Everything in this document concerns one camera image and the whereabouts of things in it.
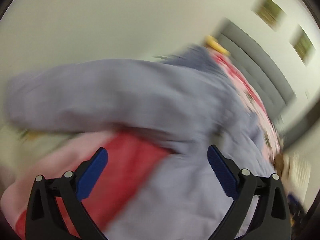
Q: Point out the lavender puffer jacket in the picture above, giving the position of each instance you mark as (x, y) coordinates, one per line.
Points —
(178, 108)

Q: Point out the green framed picture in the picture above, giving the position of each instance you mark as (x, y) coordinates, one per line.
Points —
(302, 45)
(269, 12)

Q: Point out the lavender cable-knit sweater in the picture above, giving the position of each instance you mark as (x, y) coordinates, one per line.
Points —
(195, 57)

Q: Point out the yellow plush toy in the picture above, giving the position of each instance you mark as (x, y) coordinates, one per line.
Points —
(212, 43)

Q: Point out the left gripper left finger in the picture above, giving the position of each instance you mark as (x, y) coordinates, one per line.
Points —
(44, 219)

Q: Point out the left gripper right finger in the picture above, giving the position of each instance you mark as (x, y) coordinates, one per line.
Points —
(259, 209)

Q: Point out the grey upholstered headboard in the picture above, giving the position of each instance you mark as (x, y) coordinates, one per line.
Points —
(257, 67)

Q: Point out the green framed picture upper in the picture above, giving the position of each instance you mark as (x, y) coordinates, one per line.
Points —
(269, 12)

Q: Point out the white bed sheet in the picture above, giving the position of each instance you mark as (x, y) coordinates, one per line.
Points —
(20, 148)

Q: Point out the green framed picture lower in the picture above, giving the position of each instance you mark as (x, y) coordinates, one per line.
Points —
(302, 45)

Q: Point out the pink patterned blanket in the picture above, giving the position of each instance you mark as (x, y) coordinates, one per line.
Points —
(132, 160)

